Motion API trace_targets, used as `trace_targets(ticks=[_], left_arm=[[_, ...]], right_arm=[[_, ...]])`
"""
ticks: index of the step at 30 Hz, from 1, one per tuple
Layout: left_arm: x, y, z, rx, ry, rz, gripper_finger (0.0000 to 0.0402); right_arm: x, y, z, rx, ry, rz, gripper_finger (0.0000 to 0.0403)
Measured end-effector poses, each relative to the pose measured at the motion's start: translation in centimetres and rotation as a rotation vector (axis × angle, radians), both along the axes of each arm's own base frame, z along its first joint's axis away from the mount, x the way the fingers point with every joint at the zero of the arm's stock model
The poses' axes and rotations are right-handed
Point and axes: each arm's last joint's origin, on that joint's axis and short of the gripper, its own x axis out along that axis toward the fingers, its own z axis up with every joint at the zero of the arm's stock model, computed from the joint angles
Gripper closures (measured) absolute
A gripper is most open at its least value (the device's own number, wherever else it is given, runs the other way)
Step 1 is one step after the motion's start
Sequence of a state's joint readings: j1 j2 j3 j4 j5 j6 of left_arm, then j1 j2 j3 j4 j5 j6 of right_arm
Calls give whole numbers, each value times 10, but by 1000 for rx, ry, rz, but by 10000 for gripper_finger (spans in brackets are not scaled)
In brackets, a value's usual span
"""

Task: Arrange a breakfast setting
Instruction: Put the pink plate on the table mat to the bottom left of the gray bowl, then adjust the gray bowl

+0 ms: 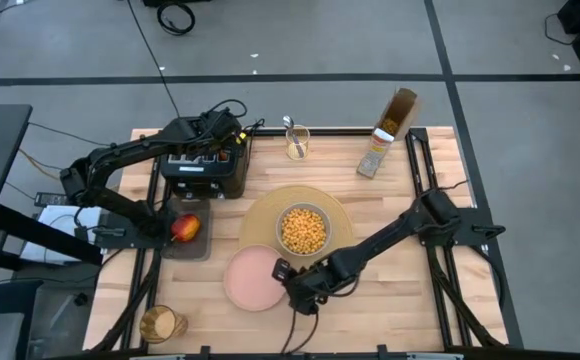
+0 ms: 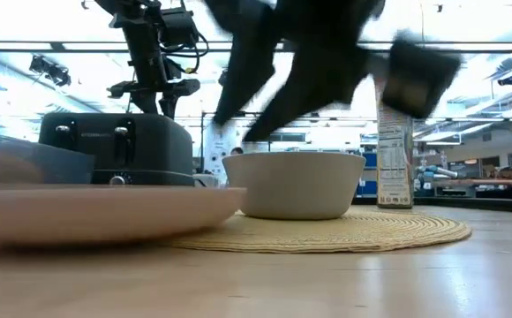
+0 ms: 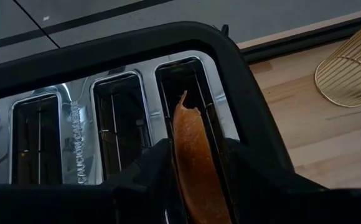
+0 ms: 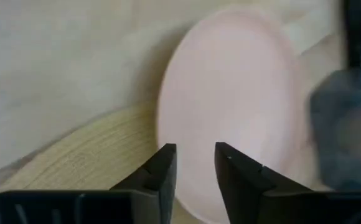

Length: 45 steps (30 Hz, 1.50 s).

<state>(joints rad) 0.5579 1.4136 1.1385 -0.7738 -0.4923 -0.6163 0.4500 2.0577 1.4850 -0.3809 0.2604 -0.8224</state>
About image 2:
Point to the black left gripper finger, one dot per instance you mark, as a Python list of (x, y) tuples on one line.
[(168, 106), (143, 105)]

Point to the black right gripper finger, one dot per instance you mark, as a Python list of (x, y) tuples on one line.
[(249, 70), (318, 84)]

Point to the amber ribbed glass cup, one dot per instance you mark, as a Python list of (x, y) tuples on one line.
[(62, 163)]

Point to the beige ceramic bowl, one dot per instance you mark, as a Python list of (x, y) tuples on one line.
[(293, 185)]

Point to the pink plate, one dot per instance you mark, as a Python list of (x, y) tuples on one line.
[(106, 212)]

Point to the yellow cereal box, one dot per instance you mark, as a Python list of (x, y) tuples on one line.
[(395, 168)]

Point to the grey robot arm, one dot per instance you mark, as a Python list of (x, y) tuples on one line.
[(437, 171)]

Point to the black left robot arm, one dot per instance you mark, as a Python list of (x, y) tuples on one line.
[(137, 28)]

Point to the black four-slot toaster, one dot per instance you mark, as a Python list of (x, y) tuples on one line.
[(150, 146)]

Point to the white poster board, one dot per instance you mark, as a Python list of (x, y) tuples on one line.
[(216, 150)]

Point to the person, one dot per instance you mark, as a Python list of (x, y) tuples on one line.
[(237, 151)]

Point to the black ceiling spotlight cluster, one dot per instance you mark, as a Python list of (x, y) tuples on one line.
[(50, 70)]

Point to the blue storage bins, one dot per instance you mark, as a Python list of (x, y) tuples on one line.
[(368, 185)]

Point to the round woven yellow placemat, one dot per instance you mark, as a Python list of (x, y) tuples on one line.
[(348, 234)]

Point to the wooden workbench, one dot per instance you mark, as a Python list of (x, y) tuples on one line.
[(481, 182)]

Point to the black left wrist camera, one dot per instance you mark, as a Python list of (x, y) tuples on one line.
[(178, 26)]

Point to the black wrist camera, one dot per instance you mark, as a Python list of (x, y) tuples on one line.
[(419, 75), (178, 26)]

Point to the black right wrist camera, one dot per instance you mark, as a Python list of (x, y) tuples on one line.
[(419, 75)]

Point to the black aluminium table frame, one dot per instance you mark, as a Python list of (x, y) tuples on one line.
[(459, 203)]

